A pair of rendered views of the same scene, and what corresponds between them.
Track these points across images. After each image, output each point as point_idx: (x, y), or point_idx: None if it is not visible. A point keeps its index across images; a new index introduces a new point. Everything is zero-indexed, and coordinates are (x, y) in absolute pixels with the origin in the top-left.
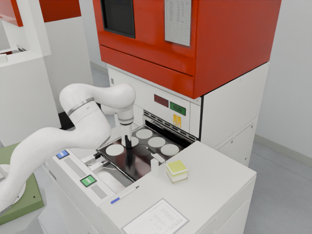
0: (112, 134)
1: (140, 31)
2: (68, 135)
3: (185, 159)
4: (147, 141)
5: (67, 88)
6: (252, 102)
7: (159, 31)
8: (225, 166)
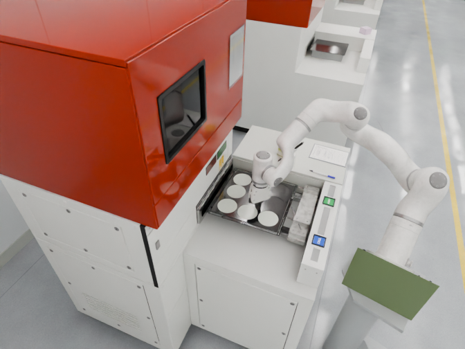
0: (224, 256)
1: (211, 104)
2: (371, 127)
3: None
4: (239, 198)
5: (365, 106)
6: None
7: (225, 84)
8: (257, 137)
